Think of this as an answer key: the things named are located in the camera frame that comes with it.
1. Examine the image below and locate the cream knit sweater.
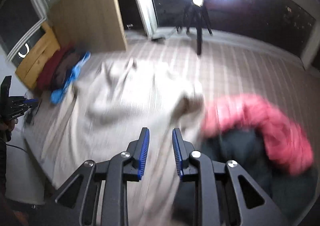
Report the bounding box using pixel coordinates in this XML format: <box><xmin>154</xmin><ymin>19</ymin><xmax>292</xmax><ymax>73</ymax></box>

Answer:
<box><xmin>39</xmin><ymin>58</ymin><xmax>208</xmax><ymax>226</ymax></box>

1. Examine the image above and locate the blue garment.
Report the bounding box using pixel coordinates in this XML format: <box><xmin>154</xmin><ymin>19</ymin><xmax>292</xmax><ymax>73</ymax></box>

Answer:
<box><xmin>50</xmin><ymin>52</ymin><xmax>91</xmax><ymax>104</ymax></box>

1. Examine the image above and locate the red garment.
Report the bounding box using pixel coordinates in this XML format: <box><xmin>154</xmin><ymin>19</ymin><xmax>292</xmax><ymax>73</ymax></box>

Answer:
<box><xmin>36</xmin><ymin>44</ymin><xmax>73</xmax><ymax>91</ymax></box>

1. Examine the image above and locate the pine wood plank panel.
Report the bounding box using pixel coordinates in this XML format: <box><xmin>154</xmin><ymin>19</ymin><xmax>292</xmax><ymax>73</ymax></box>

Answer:
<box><xmin>15</xmin><ymin>21</ymin><xmax>60</xmax><ymax>90</ymax></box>

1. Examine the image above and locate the black garment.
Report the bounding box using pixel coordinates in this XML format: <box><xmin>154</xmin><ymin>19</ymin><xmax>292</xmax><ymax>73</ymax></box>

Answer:
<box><xmin>200</xmin><ymin>129</ymin><xmax>318</xmax><ymax>225</ymax></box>

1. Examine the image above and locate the brown garment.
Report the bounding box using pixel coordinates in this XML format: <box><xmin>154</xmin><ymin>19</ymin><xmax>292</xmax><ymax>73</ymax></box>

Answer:
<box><xmin>50</xmin><ymin>48</ymin><xmax>84</xmax><ymax>91</ymax></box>

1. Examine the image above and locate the pink garment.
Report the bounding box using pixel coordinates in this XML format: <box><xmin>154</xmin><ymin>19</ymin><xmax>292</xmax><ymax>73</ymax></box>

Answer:
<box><xmin>201</xmin><ymin>94</ymin><xmax>314</xmax><ymax>176</ymax></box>

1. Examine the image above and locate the light wooden board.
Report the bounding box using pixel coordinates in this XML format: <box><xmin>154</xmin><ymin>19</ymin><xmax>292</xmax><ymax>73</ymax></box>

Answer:
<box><xmin>48</xmin><ymin>0</ymin><xmax>127</xmax><ymax>52</ymax></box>

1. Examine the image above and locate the beige plaid table mat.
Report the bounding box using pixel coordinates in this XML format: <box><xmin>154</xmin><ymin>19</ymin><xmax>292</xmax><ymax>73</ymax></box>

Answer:
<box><xmin>23</xmin><ymin>38</ymin><xmax>310</xmax><ymax>180</ymax></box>

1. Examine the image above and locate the black light tripod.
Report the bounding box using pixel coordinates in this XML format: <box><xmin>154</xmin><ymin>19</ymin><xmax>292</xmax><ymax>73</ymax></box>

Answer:
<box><xmin>176</xmin><ymin>2</ymin><xmax>213</xmax><ymax>56</ymax></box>

